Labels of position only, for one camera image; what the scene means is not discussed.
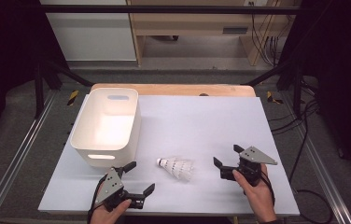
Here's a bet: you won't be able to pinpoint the white table board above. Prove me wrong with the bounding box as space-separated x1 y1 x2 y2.
37 94 301 217

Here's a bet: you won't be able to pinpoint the person's right hand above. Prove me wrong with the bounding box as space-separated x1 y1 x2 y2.
232 164 277 223

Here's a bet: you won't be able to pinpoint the white plastic storage bin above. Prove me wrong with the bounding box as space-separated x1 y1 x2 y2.
69 87 143 169

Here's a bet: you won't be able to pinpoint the yellow black tape marker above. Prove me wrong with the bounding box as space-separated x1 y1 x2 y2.
66 90 80 106
266 91 285 105

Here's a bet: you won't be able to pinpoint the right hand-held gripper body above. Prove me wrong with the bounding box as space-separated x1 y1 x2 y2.
219 146 278 188

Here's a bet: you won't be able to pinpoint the black floor cable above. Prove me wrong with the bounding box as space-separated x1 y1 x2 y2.
288 99 319 185
294 188 334 224
270 105 317 135

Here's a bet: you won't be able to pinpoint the black metal frame bar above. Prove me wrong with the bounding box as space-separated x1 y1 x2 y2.
39 4 302 14

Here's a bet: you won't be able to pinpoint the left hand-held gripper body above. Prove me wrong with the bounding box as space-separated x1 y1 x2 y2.
93 166 145 213

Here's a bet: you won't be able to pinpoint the aluminium floor rail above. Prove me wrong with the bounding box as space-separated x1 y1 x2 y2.
0 90 58 224
280 92 351 224

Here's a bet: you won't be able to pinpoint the white cabinet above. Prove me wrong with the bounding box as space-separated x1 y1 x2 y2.
39 0 137 62

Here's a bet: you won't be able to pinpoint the white feather shuttlecock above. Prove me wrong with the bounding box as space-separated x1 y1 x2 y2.
156 157 195 182

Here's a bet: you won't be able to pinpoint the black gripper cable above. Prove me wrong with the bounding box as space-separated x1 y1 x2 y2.
86 174 109 224
260 171 276 206

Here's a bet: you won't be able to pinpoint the black hanging cables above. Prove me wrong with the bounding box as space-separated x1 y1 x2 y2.
250 1 282 67

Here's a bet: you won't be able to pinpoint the person's left hand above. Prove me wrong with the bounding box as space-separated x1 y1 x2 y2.
89 199 133 224

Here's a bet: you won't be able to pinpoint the black metal stand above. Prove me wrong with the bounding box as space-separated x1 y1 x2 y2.
34 59 93 119
245 59 305 119

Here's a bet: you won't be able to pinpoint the dark curtain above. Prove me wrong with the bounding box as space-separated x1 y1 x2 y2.
0 0 69 150
279 0 351 181

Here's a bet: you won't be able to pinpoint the wooden desk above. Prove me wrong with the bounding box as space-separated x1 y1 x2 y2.
126 0 302 67

